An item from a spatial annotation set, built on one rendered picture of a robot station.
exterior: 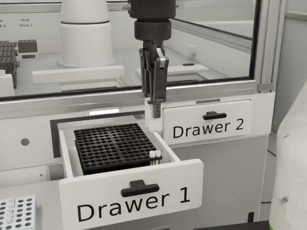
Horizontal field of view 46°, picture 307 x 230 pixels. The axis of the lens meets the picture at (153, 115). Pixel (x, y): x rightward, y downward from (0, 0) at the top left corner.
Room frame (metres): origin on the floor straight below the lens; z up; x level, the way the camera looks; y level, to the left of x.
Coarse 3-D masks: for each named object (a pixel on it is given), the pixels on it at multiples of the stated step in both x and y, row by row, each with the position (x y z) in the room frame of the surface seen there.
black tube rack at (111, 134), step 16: (96, 128) 0.92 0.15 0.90; (112, 128) 0.91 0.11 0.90; (128, 128) 0.92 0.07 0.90; (80, 144) 0.81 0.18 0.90; (96, 144) 0.81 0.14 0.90; (112, 144) 0.81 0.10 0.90; (128, 144) 0.81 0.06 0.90; (144, 144) 0.82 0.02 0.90; (80, 160) 0.78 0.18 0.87; (96, 160) 0.73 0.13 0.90
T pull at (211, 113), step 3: (210, 111) 1.02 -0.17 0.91; (213, 111) 1.02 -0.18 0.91; (207, 114) 1.01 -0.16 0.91; (210, 114) 0.99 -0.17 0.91; (213, 114) 0.99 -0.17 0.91; (216, 114) 0.99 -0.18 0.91; (219, 114) 0.99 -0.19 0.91; (222, 114) 1.00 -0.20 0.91; (225, 114) 1.00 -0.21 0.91; (204, 117) 0.98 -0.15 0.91; (207, 117) 0.98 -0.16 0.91; (210, 117) 0.98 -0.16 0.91; (213, 117) 0.99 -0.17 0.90; (216, 117) 0.99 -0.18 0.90; (219, 117) 0.99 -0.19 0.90; (222, 117) 1.00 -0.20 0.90; (225, 117) 1.00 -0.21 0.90
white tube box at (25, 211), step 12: (0, 204) 0.71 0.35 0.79; (24, 204) 0.71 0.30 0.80; (36, 204) 0.74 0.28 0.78; (0, 216) 0.67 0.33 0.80; (24, 216) 0.67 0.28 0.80; (36, 216) 0.70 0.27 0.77; (0, 228) 0.63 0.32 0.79; (12, 228) 0.62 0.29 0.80; (24, 228) 0.62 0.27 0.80; (36, 228) 0.66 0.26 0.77
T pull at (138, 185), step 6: (138, 180) 0.62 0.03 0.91; (132, 186) 0.60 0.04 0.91; (138, 186) 0.60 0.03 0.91; (144, 186) 0.60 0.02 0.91; (150, 186) 0.60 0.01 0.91; (156, 186) 0.60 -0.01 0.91; (126, 192) 0.58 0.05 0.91; (132, 192) 0.58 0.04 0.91; (138, 192) 0.59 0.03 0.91; (144, 192) 0.59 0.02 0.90; (150, 192) 0.59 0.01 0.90
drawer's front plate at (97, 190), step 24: (144, 168) 0.64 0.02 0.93; (168, 168) 0.64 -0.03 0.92; (192, 168) 0.66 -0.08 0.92; (72, 192) 0.59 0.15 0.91; (96, 192) 0.60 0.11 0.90; (120, 192) 0.61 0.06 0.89; (168, 192) 0.64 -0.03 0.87; (192, 192) 0.66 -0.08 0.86; (72, 216) 0.58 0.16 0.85; (96, 216) 0.60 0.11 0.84; (120, 216) 0.61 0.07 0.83; (144, 216) 0.63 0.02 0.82
